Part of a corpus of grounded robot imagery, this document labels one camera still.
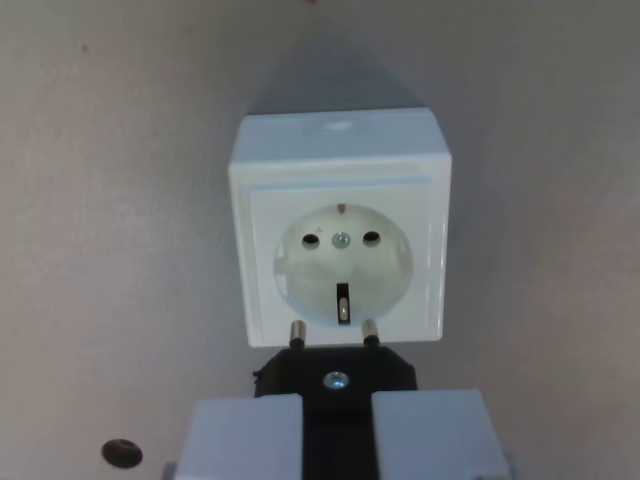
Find black two-pin power plug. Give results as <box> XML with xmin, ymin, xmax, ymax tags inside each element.
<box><xmin>252</xmin><ymin>318</ymin><xmax>419</xmax><ymax>480</ymax></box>

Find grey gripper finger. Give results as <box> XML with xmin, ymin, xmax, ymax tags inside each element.
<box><xmin>175</xmin><ymin>394</ymin><xmax>305</xmax><ymax>480</ymax></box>
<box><xmin>371</xmin><ymin>389</ymin><xmax>512</xmax><ymax>480</ymax></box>

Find white wall socket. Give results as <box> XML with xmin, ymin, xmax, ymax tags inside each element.
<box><xmin>226</xmin><ymin>106</ymin><xmax>456</xmax><ymax>350</ymax></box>

